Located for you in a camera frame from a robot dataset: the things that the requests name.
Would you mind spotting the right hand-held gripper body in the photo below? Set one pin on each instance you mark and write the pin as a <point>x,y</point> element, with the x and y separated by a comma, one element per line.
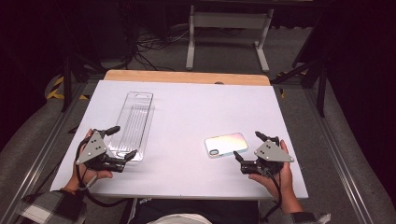
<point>271,154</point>

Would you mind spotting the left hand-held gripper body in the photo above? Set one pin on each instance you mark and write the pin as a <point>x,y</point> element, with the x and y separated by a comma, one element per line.
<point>93,148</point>

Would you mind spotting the smartphone with iridescent case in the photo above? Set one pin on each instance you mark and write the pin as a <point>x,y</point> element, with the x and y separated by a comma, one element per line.
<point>226,144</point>

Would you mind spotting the clear plastic packaging tray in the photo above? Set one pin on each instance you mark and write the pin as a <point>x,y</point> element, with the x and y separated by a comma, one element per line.
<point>137,118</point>

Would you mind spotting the person's left hand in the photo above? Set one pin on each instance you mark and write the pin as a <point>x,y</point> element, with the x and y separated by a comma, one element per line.
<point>88,175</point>

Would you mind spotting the person's right hand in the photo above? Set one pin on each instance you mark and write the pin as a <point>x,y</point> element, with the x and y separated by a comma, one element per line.
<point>281,183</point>

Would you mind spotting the white table board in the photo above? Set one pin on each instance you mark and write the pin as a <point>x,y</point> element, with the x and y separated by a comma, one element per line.
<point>193,112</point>

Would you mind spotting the black tripod stand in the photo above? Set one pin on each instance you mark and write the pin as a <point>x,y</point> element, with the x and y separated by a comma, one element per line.
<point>66,84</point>

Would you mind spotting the yellow black hazard tape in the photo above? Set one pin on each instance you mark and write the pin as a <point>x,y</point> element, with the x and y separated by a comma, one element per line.
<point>56,93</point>

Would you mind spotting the person's black clothed lap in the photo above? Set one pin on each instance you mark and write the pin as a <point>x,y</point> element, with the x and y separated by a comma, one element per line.
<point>193,207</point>

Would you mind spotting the black metal stand legs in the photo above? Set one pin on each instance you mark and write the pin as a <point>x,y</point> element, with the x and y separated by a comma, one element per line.
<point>322,93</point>

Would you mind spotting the aluminium floor rail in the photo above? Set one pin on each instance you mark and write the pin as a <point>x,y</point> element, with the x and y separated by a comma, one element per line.
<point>339,155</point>
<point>40,155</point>

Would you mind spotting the white metal stand frame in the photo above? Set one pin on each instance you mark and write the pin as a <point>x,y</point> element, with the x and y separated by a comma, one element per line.
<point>230,20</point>

